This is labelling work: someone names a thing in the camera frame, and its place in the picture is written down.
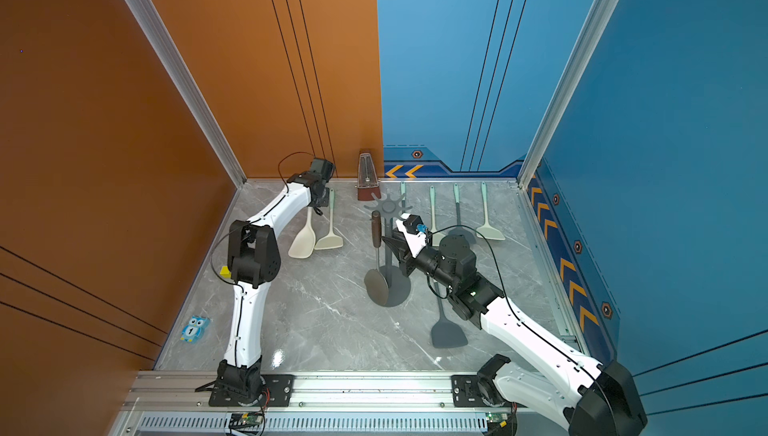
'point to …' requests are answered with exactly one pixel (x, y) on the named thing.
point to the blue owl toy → (196, 328)
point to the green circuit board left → (246, 419)
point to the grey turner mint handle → (460, 230)
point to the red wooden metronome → (367, 187)
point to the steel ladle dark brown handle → (376, 284)
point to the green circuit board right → (501, 418)
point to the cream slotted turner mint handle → (331, 240)
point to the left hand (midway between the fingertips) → (313, 193)
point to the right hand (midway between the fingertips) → (390, 234)
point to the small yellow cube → (225, 272)
